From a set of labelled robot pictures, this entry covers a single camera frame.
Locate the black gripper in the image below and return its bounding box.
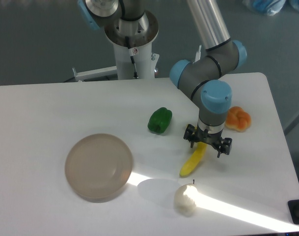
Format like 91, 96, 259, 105
183, 123, 232, 158

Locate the yellow banana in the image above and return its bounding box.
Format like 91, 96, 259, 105
179, 142, 207, 177

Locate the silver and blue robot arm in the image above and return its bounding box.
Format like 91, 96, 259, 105
78, 0, 247, 155

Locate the orange knotted bread roll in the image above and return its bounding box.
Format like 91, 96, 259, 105
225, 106, 251, 132

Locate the green bell pepper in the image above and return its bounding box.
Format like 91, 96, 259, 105
147, 107, 173, 134

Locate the white apple-shaped object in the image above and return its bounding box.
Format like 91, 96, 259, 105
173, 179, 198, 217

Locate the black device at table edge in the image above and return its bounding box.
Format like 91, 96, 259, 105
288, 200, 299, 225

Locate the round beige plate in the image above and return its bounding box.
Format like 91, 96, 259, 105
64, 133, 134, 203

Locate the white upright bracket post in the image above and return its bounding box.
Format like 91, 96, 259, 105
193, 45, 202, 63

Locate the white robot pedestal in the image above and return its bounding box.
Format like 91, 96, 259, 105
105, 11, 160, 80

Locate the white bracket left of pedestal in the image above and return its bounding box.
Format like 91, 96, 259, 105
72, 66, 117, 82

